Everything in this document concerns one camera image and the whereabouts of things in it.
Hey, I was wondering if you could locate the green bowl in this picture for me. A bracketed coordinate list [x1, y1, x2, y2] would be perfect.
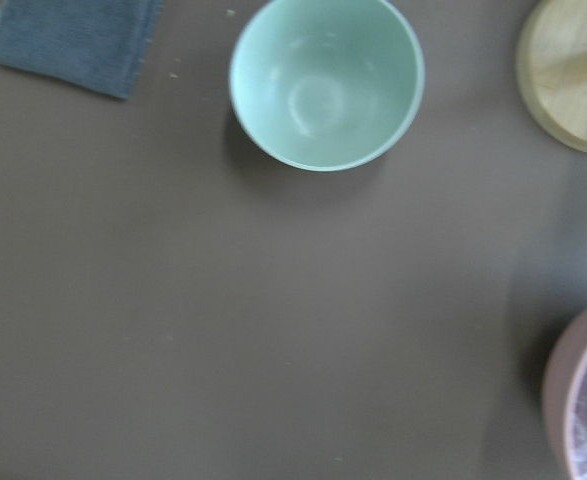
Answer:
[228, 1, 425, 172]

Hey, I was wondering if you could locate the grey folded cloth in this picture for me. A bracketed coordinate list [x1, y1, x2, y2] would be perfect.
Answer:
[0, 0, 163, 100]

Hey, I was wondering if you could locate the wooden cup tree stand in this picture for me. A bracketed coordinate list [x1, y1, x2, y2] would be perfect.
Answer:
[516, 1, 587, 153]

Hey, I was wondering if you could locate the pink ice bowl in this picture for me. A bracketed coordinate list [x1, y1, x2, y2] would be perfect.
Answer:
[542, 309, 587, 479]

